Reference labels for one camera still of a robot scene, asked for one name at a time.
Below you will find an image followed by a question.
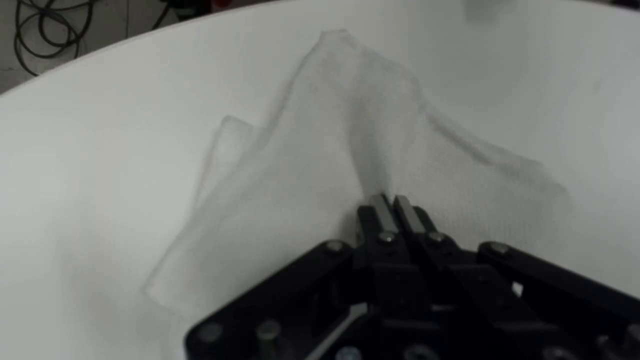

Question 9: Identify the coiled black floor cable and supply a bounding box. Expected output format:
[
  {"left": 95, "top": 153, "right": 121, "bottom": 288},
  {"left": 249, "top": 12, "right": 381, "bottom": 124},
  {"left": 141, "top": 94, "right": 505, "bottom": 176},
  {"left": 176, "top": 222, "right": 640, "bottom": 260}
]
[{"left": 12, "top": 0, "right": 104, "bottom": 79}]

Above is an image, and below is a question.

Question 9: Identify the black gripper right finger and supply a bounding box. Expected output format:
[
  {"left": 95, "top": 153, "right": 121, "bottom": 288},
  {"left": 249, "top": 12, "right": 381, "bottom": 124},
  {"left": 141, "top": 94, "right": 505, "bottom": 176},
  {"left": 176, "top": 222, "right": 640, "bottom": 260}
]
[{"left": 391, "top": 193, "right": 640, "bottom": 360}]

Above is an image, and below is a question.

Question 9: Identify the white towel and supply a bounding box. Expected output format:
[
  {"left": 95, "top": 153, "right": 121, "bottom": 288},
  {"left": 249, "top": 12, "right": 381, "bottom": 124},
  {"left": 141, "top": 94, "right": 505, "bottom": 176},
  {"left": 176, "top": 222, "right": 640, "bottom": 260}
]
[{"left": 141, "top": 26, "right": 575, "bottom": 320}]

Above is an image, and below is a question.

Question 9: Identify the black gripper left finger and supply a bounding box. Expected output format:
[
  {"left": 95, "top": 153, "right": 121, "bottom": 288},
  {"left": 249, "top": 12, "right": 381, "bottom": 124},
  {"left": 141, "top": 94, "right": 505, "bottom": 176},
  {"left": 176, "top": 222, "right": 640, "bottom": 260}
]
[{"left": 184, "top": 193, "right": 427, "bottom": 360}]

